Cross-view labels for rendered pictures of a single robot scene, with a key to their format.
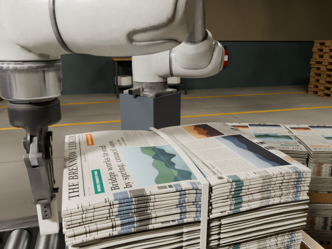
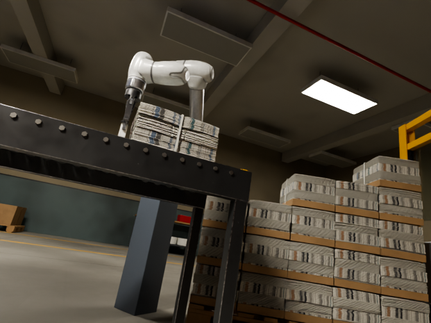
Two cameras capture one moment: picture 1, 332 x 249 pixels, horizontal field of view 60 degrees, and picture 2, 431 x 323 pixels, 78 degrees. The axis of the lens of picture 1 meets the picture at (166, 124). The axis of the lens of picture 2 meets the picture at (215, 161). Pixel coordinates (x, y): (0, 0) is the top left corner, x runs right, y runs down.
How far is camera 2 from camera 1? 1.02 m
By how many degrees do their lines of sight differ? 33
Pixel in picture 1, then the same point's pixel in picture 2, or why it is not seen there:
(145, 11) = (176, 68)
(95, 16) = (163, 67)
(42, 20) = (148, 67)
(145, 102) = not seen: hidden behind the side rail
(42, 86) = (140, 85)
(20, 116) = (130, 91)
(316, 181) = (253, 219)
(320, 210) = (256, 239)
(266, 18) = not seen: hidden behind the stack
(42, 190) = (127, 114)
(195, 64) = not seen: hidden behind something
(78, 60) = (106, 211)
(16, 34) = (139, 69)
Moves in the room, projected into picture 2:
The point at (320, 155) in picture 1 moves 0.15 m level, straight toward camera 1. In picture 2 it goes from (255, 203) to (249, 198)
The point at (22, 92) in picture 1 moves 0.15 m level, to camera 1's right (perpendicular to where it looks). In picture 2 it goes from (135, 84) to (167, 90)
